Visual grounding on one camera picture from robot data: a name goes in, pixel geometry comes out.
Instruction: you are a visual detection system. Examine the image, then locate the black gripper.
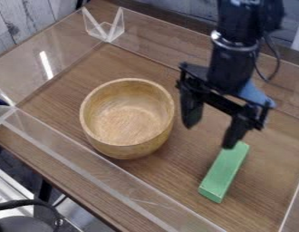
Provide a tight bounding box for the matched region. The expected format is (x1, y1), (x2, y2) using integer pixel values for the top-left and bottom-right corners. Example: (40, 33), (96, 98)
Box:
(176, 42), (276, 150)

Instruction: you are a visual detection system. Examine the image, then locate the green rectangular block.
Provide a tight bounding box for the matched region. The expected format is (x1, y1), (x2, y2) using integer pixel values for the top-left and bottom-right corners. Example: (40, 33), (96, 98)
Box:
(199, 141), (249, 203)

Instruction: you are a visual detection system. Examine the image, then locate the light brown wooden bowl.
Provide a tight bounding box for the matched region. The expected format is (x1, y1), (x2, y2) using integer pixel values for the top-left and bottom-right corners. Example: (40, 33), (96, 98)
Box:
(80, 78), (175, 160)

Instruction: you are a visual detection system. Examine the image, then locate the black table leg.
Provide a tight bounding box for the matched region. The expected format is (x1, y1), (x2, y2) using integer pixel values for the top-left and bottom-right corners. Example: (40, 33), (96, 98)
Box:
(38, 180), (53, 202)

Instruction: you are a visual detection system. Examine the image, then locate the black cable bottom left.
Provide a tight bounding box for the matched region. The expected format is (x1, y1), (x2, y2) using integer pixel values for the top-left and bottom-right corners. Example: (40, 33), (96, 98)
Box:
(0, 198), (65, 232)

